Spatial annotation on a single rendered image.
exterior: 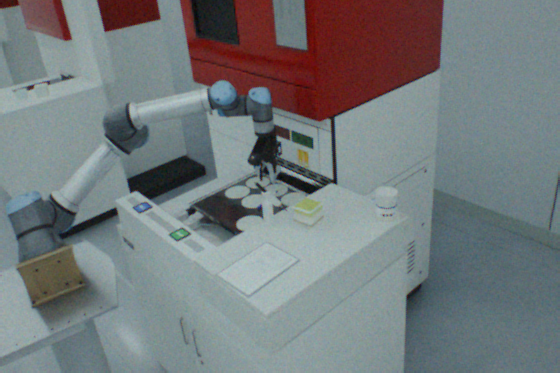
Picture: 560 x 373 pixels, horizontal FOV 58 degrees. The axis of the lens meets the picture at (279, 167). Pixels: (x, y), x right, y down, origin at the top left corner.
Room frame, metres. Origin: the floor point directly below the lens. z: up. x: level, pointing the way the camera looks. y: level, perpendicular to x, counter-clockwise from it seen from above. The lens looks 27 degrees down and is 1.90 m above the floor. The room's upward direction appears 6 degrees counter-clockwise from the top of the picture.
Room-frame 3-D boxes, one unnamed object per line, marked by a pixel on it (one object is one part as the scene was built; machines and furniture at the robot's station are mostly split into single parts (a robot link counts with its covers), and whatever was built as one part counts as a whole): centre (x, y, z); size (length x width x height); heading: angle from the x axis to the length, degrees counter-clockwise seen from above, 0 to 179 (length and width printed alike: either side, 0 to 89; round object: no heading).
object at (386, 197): (1.39, -0.34, 1.01); 0.07 x 0.07 x 0.10
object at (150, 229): (1.50, 0.43, 0.89); 0.55 x 0.09 x 0.14; 39
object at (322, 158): (1.97, 0.06, 1.02); 0.82 x 0.03 x 0.40; 39
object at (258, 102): (1.69, 0.04, 1.28); 0.09 x 0.08 x 0.11; 82
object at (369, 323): (1.55, 0.14, 0.41); 0.97 x 0.64 x 0.82; 39
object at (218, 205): (1.68, 0.11, 0.90); 0.34 x 0.34 x 0.01; 39
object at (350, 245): (1.32, -0.06, 0.89); 0.62 x 0.35 x 0.14; 129
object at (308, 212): (1.40, -0.08, 1.00); 0.07 x 0.07 x 0.07; 48
